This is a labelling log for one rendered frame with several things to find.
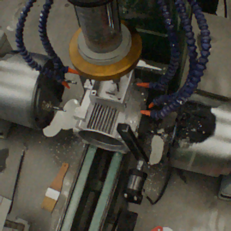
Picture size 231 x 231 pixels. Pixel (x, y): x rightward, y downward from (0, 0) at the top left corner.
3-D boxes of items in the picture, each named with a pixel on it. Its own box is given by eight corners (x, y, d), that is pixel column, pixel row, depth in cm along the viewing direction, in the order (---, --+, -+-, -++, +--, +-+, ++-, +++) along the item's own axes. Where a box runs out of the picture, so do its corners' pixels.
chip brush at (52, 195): (61, 160, 125) (60, 160, 124) (72, 165, 124) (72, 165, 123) (40, 208, 118) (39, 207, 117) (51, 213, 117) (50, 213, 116)
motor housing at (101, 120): (97, 92, 122) (89, 64, 104) (148, 104, 118) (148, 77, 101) (78, 142, 114) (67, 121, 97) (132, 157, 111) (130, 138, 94)
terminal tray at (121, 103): (103, 73, 107) (100, 61, 100) (135, 80, 105) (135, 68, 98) (91, 106, 103) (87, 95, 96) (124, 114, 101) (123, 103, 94)
